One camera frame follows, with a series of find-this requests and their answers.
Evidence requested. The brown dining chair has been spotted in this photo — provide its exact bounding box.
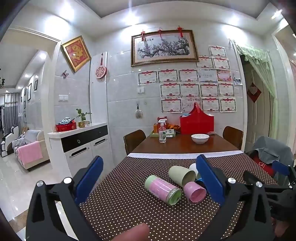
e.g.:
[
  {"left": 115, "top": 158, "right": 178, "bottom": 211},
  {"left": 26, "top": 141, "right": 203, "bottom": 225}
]
[
  {"left": 222, "top": 126, "right": 244, "bottom": 151},
  {"left": 123, "top": 129, "right": 147, "bottom": 155}
]

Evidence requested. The brown polka dot tablecloth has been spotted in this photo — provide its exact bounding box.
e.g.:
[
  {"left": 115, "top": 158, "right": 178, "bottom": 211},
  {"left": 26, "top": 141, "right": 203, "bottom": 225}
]
[{"left": 79, "top": 152, "right": 278, "bottom": 241}]

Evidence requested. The potted green plant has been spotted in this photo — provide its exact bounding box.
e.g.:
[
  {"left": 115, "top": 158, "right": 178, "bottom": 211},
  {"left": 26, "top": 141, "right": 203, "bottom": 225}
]
[{"left": 76, "top": 108, "right": 92, "bottom": 128}]

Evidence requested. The pink and green cup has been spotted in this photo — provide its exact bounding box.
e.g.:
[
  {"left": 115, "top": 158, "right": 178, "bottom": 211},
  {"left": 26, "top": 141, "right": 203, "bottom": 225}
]
[{"left": 144, "top": 174, "right": 183, "bottom": 207}]

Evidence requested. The grey window curtain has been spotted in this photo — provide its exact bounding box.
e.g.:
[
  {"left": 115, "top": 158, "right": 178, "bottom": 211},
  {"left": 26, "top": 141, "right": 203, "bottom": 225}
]
[{"left": 3, "top": 93, "right": 20, "bottom": 135}]

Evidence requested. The red gift bag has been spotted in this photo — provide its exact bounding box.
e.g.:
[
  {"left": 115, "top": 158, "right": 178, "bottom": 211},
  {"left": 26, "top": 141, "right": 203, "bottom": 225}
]
[{"left": 180, "top": 102, "right": 215, "bottom": 135}]

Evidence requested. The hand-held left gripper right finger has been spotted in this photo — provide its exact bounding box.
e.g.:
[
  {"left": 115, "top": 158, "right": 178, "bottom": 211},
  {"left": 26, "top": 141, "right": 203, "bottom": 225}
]
[{"left": 194, "top": 154, "right": 275, "bottom": 241}]

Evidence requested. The red diamond door decoration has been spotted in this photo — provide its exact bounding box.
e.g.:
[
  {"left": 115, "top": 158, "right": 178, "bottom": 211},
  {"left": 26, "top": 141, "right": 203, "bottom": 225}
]
[{"left": 246, "top": 83, "right": 262, "bottom": 103}]

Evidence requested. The pink blanket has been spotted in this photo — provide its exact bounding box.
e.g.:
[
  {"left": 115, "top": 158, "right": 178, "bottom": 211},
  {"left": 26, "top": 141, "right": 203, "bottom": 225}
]
[{"left": 18, "top": 141, "right": 43, "bottom": 165}]

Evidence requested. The red and gold framed picture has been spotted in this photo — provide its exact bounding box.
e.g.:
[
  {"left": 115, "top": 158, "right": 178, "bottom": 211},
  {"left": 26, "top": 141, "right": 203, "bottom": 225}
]
[{"left": 60, "top": 35, "right": 92, "bottom": 73}]

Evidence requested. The red cloth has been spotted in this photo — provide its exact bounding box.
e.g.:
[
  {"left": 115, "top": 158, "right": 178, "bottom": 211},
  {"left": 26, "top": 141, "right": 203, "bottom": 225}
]
[{"left": 251, "top": 151, "right": 276, "bottom": 177}]

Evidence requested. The white sideboard cabinet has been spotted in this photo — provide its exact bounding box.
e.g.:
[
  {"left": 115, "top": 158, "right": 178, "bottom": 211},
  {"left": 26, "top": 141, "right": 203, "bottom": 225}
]
[{"left": 47, "top": 122, "right": 109, "bottom": 177}]

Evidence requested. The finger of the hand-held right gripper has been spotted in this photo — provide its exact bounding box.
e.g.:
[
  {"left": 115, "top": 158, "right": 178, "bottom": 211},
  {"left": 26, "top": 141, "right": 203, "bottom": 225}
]
[
  {"left": 243, "top": 171, "right": 279, "bottom": 189},
  {"left": 272, "top": 160, "right": 296, "bottom": 186}
]

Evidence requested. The patterned ornament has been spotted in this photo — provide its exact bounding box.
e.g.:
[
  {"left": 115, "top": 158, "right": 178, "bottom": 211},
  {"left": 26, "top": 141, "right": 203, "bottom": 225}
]
[{"left": 59, "top": 116, "right": 75, "bottom": 126}]

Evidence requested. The white bowl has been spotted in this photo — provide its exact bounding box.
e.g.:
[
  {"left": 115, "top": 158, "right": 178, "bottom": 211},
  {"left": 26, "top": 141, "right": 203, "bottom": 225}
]
[{"left": 191, "top": 134, "right": 210, "bottom": 144}]

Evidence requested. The pink round hanging ornament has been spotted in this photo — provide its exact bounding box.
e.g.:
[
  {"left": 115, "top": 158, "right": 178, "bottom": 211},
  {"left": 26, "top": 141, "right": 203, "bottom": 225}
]
[{"left": 95, "top": 53, "right": 107, "bottom": 79}]

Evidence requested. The grey jacket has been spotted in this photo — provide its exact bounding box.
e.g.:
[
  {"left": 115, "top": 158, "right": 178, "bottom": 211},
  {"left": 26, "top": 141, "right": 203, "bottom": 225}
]
[{"left": 252, "top": 136, "right": 295, "bottom": 168}]

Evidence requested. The green tray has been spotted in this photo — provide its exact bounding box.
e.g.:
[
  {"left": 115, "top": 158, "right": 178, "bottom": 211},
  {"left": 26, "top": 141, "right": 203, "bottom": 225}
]
[{"left": 150, "top": 130, "right": 176, "bottom": 138}]

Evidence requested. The white door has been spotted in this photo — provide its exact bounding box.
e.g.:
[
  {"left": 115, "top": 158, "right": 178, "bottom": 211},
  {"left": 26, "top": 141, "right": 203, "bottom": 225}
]
[{"left": 240, "top": 54, "right": 271, "bottom": 151}]

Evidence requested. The framed blossom painting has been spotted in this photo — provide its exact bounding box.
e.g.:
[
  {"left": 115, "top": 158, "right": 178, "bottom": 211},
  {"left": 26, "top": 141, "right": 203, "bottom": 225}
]
[{"left": 131, "top": 30, "right": 200, "bottom": 67}]

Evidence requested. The green door curtain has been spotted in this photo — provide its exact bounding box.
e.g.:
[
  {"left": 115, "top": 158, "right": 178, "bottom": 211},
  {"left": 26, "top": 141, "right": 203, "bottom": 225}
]
[{"left": 233, "top": 40, "right": 278, "bottom": 139}]

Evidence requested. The wooden dining table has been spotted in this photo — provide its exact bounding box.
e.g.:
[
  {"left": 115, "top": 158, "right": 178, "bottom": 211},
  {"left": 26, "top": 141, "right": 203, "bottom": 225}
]
[{"left": 131, "top": 133, "right": 240, "bottom": 154}]

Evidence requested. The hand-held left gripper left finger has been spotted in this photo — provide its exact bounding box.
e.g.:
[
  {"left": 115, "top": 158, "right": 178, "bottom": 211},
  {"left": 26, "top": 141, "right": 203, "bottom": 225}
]
[{"left": 25, "top": 156, "right": 104, "bottom": 241}]

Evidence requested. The clear spray bottle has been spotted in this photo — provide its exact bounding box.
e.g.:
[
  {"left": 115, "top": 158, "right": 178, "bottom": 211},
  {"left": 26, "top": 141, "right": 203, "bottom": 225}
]
[{"left": 159, "top": 118, "right": 167, "bottom": 143}]

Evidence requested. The red tin box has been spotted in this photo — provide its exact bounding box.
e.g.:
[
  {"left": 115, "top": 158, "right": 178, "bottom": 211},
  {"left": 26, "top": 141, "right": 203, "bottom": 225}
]
[{"left": 55, "top": 122, "right": 77, "bottom": 132}]

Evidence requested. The group of wall certificates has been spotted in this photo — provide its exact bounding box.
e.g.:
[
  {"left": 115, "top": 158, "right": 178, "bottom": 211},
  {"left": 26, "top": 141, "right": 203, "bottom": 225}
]
[{"left": 138, "top": 45, "right": 237, "bottom": 114}]

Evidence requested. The beige sofa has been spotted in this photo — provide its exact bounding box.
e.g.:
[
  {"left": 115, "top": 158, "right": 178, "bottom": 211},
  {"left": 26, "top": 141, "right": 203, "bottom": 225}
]
[{"left": 13, "top": 130, "right": 50, "bottom": 172}]

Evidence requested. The person's left hand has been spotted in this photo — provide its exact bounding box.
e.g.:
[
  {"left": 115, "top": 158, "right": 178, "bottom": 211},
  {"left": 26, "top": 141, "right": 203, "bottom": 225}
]
[{"left": 101, "top": 222, "right": 151, "bottom": 241}]

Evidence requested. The white massage chair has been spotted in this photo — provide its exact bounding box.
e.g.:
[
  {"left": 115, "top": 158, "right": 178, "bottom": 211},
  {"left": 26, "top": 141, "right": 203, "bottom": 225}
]
[{"left": 1, "top": 126, "right": 19, "bottom": 158}]

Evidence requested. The pale green cup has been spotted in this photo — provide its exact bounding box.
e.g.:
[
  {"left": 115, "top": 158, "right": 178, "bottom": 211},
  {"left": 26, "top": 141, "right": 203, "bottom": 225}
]
[{"left": 168, "top": 166, "right": 197, "bottom": 188}]

